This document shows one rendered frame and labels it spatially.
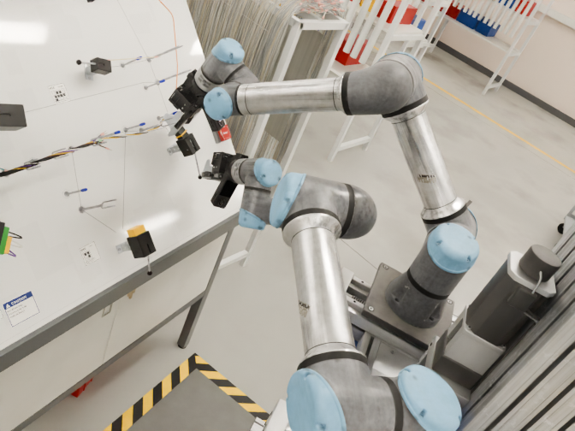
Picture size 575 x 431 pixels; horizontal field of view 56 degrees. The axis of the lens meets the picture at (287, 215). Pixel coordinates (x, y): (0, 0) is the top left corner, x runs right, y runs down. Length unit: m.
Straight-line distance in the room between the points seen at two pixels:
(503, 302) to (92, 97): 1.16
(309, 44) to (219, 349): 1.46
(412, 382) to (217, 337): 1.86
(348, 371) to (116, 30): 1.24
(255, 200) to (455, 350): 0.64
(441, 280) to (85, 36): 1.14
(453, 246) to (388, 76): 0.41
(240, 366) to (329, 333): 1.73
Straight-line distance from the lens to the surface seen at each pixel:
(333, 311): 0.91
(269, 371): 2.64
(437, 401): 0.91
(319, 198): 1.04
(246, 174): 1.46
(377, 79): 1.20
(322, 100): 1.23
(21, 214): 1.42
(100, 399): 2.37
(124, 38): 1.75
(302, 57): 2.55
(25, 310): 1.42
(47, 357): 1.64
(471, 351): 1.12
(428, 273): 1.31
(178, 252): 1.71
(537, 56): 9.45
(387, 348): 1.42
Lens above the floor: 1.98
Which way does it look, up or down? 33 degrees down
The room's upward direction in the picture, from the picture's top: 25 degrees clockwise
